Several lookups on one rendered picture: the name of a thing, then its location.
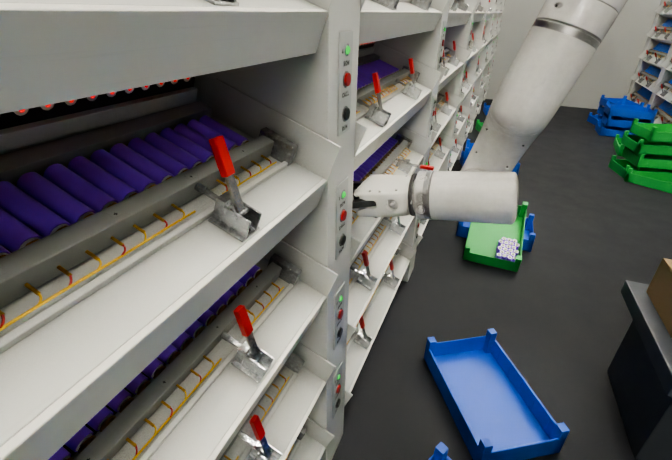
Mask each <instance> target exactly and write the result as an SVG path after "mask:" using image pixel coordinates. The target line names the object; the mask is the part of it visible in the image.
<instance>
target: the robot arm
mask: <svg viewBox="0 0 672 460"><path fill-rule="evenodd" d="M627 1H628V0H546V1H545V3H544V5H543V7H542V8H541V10H540V12H539V14H538V16H537V18H536V19H535V21H534V23H533V25H532V27H531V28H530V30H529V32H528V34H527V36H526V38H525V39H524V41H523V43H522V45H521V47H520V49H519V51H518V52H517V54H516V56H515V58H514V60H513V62H512V64H511V66H510V67H509V69H508V71H507V73H506V75H505V77H504V79H503V81H502V83H501V85H500V87H499V89H498V90H497V92H496V95H495V97H494V99H493V101H492V103H491V105H490V108H489V111H488V114H487V116H486V119H485V121H484V123H483V126H482V128H481V130H480V132H479V134H478V137H477V139H476V141H475V143H474V145H473V147H472V149H471V151H470V153H469V155H468V157H467V159H466V161H465V163H464V165H463V167H462V168H461V170H460V171H419V172H418V174H417V173H414V174H412V176H404V175H387V174H379V175H371V176H369V177H368V178H367V179H366V180H365V181H353V196H354V200H353V201H352V209H354V208H358V210H357V211H356V215H357V216H361V217H398V216H407V215H411V216H416V217H417V218H418V219H429V220H446V221H461V222H477V223H492V224H508V225H512V224H513V223H514V222H515V220H516V217H517V211H518V197H519V180H518V176H517V174H516V173H515V172H511V171H512V170H513V169H514V167H515V166H516V164H517V163H518V161H519V160H520V159H521V157H522V156H523V154H524V153H525V152H526V150H527V149H528V148H529V146H530V145H531V144H532V143H533V141H534V140H535V139H536V138H537V137H538V135H539V134H540V133H541V132H542V131H543V130H544V129H545V127H546V126H547V125H548V123H549V122H550V121H551V119H552V118H553V116H554V115H555V113H556V112H557V110H558V109H559V107H560V106H561V104H562V103H563V101H564V100H565V98H566V97H567V95H568V94H569V92H570V91H571V89H572V88H573V86H574V84H575V83H576V81H577V80H578V78H579V77H580V75H581V74H582V72H583V70H584V69H585V67H586V66H587V64H588V63H589V61H590V60H591V58H592V56H593V55H594V53H595V52H596V50H597V48H598V47H599V45H600V44H601V42H602V41H603V39H604V37H605V36H606V34H607V33H608V31H609V29H610V28H611V26H612V25H613V23H614V21H615V20H616V18H617V17H618V15H619V14H620V12H621V10H622V9H623V7H624V6H625V4H626V2H627ZM671 1H672V0H671ZM359 197H360V199H359Z"/></svg>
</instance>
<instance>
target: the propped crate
mask: <svg viewBox="0 0 672 460"><path fill-rule="evenodd" d="M527 207H528V202H524V201H523V203H522V205H518V211H517V217H516V220H515V222H514V223H513V224H512V225H508V224H492V223H477V222H471V223H470V227H469V231H468V236H467V240H466V245H465V250H464V255H463V260H467V261H472V262H476V263H480V264H484V265H488V266H493V267H497V268H501V269H505V270H510V271H514V272H517V271H518V269H519V266H520V264H521V261H522V248H523V239H524V231H525V222H526V213H527ZM502 237H506V238H511V239H512V240H513V239H516V240H517V243H518V244H519V245H520V246H519V248H518V251H519V253H518V255H516V259H515V262H511V261H507V260H503V259H498V258H495V254H496V248H497V245H498V241H499V240H501V239H502Z"/></svg>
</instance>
